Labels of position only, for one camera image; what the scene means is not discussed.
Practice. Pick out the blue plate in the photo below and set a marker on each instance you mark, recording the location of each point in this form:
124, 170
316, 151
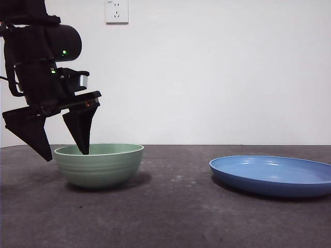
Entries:
258, 188

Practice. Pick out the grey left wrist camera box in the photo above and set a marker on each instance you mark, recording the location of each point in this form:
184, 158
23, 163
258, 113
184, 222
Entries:
84, 80

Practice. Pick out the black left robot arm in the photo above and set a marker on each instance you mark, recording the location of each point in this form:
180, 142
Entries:
26, 44

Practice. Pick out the white wall socket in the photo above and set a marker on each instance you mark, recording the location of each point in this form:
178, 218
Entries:
117, 13

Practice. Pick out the green ribbed bowl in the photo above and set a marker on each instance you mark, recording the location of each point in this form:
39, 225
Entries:
103, 170

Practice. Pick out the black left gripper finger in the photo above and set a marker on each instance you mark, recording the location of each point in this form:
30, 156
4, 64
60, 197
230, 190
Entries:
28, 129
81, 129

